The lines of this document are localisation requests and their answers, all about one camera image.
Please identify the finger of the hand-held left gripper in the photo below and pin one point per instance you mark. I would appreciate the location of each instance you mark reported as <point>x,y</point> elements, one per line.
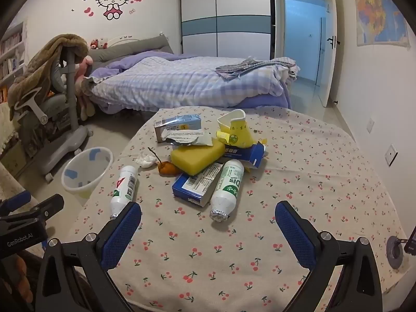
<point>16,199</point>
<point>48,205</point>

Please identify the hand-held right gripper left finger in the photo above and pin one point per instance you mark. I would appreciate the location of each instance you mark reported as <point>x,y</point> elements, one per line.
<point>122,234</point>

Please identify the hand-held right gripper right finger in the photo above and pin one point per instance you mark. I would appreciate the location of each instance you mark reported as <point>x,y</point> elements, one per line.
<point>297,237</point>

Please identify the white plastic waste bin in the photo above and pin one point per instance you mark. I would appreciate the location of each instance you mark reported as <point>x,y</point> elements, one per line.
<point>78,175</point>

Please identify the white bottle red label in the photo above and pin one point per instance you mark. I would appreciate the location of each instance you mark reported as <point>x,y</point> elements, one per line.
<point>125,185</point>

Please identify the white tissue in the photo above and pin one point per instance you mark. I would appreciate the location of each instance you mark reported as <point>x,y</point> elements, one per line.
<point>148,160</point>

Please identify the orange fruit peel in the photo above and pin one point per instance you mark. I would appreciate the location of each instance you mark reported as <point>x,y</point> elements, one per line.
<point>167,168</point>

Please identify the large blue cardboard box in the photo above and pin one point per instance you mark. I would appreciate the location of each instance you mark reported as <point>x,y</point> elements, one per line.
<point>191,185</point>

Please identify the white bottle green label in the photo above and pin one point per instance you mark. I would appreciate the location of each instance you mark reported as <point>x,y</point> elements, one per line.
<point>227,188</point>

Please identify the small blue cardboard box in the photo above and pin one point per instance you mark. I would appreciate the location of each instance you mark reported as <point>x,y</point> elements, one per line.
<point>242,152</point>

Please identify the yellow sponge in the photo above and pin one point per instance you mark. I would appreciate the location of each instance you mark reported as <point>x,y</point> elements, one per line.
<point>195,157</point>

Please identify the silver foil wrapper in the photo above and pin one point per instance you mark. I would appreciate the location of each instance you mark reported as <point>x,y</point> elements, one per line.
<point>191,137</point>

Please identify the yellow paper cup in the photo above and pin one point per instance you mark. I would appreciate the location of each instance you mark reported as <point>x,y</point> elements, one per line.
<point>239,130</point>

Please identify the light blue carton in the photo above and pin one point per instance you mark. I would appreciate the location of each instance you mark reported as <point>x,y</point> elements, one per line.
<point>182,123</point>

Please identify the person's left hand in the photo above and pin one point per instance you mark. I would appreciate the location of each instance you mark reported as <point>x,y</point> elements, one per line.
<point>20,268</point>

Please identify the cherry print tablecloth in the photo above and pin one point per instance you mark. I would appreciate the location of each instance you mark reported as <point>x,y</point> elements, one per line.
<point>227,250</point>

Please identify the grey round disc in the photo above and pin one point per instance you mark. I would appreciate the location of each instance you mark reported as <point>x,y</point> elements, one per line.
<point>390,256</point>

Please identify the grey desk chair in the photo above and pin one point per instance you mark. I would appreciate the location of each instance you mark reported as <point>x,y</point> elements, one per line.
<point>70,104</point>

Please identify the cream plush toy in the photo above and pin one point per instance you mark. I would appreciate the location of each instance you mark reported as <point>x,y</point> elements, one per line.
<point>86,104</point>

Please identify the black device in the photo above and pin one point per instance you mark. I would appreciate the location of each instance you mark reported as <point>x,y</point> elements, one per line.
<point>411,242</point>

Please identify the brown fuzzy blanket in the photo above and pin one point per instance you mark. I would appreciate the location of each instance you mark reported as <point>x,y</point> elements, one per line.
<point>45,61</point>

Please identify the pink plush toy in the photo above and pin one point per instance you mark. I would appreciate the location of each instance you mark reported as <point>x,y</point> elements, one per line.
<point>84,66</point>

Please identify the white bookshelf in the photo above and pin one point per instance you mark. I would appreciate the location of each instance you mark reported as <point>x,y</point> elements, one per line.
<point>9,55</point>

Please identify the bed with plaid duvet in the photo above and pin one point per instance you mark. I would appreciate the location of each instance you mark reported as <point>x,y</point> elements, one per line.
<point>182,81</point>

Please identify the white cat plush toy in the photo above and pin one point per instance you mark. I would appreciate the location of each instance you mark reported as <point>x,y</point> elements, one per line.
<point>99,43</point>

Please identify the folded grey checked cloth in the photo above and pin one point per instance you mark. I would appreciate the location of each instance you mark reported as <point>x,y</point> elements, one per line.
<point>240,68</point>

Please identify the grey padded bed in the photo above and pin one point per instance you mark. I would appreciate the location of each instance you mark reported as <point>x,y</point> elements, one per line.
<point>136,47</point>

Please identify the white door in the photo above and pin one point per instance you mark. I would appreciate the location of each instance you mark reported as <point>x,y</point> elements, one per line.
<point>328,55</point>

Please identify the white and teal wardrobe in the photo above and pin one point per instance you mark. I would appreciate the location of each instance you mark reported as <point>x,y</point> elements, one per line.
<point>227,6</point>

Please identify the white wall socket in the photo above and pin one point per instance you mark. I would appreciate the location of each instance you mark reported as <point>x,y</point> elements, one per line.
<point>370,125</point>
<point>391,155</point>

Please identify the wall map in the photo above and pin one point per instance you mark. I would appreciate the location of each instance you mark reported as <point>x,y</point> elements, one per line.
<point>380,13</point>

